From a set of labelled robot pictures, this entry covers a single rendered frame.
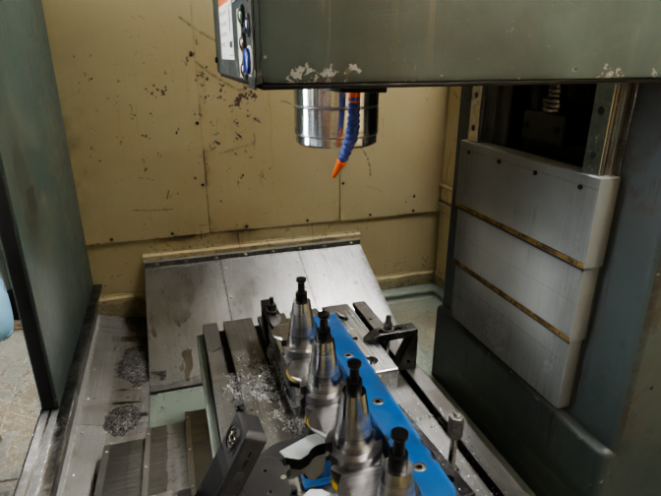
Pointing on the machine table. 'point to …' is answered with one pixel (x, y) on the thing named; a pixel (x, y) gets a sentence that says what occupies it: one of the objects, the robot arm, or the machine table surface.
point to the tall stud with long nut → (454, 434)
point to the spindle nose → (332, 118)
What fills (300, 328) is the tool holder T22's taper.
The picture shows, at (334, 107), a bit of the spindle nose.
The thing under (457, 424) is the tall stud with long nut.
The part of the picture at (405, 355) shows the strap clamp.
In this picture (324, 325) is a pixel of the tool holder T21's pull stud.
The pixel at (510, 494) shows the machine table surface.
